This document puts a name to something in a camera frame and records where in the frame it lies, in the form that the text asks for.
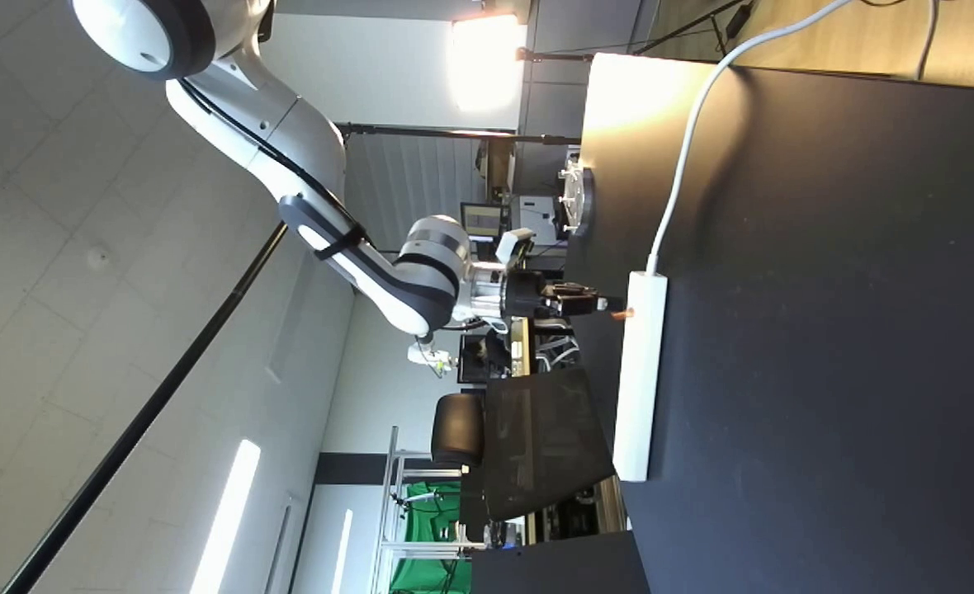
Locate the round clear white container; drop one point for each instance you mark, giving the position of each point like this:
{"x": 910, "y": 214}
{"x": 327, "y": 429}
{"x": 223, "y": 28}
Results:
{"x": 580, "y": 198}

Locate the white power strip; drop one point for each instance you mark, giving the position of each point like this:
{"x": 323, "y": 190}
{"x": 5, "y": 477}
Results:
{"x": 642, "y": 374}

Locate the long black ceiling rail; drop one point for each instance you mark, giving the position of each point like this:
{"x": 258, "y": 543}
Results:
{"x": 155, "y": 401}

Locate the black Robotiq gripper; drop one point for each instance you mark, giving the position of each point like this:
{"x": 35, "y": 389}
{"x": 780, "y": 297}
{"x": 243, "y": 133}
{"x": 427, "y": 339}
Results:
{"x": 538, "y": 297}

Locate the black office chair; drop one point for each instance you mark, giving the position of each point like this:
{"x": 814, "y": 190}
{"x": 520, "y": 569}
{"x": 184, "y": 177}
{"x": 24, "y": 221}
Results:
{"x": 530, "y": 441}

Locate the power strip rocker switch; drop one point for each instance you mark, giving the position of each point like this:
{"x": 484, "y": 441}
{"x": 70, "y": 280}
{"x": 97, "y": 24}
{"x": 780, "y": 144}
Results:
{"x": 623, "y": 311}

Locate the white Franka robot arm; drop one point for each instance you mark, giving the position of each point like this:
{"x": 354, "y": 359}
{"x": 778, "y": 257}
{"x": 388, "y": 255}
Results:
{"x": 288, "y": 144}

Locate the white box device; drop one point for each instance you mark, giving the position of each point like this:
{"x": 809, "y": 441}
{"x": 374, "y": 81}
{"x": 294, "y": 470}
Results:
{"x": 538, "y": 214}

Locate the long ceiling light strip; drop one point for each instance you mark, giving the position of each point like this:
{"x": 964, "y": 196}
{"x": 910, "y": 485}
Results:
{"x": 224, "y": 517}

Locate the grey metal rack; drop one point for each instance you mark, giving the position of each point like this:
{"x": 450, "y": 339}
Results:
{"x": 392, "y": 504}

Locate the small computer monitor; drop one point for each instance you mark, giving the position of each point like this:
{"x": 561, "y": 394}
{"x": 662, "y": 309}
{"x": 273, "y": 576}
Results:
{"x": 484, "y": 220}

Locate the green storage bins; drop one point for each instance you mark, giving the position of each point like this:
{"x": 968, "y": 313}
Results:
{"x": 425, "y": 529}

